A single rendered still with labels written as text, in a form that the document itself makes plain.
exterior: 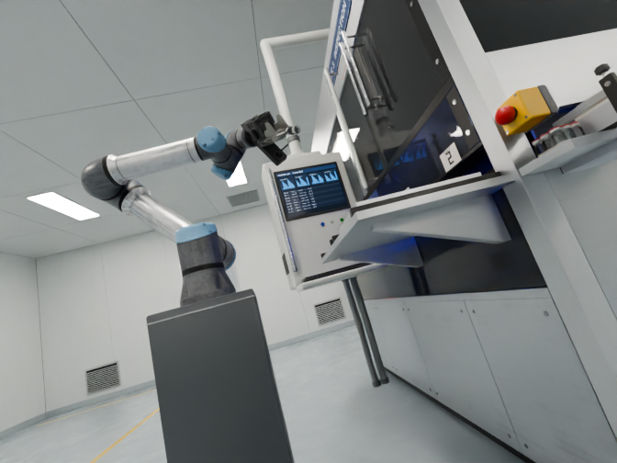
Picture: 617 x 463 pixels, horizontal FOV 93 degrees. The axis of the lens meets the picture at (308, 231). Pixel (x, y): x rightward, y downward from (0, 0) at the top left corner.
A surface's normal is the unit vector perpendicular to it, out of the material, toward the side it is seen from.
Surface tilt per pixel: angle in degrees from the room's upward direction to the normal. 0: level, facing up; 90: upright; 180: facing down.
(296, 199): 90
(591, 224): 90
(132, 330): 90
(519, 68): 90
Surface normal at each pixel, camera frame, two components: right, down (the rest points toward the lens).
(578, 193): 0.07, -0.25
